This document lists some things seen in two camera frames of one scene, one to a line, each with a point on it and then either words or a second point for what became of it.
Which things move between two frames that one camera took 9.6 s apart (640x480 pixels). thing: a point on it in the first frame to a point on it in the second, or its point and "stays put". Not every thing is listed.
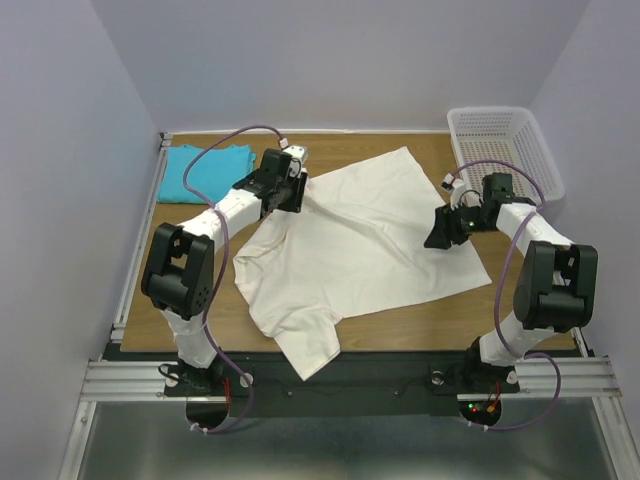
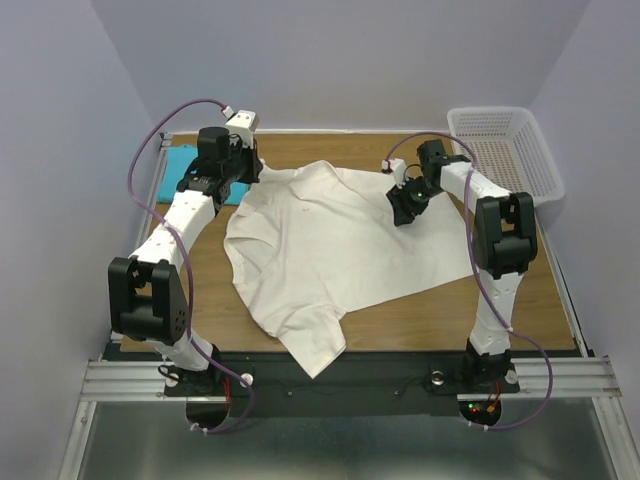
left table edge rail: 118,329 stays put
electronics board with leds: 481,410 stays put
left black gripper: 293,204 to 255,164
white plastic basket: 505,140 stays put
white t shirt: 357,246 stays put
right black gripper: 445,220 to 401,206
